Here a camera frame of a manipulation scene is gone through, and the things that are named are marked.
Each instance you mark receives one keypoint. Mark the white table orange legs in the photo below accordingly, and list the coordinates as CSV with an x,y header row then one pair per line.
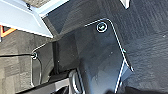
x,y
6,31

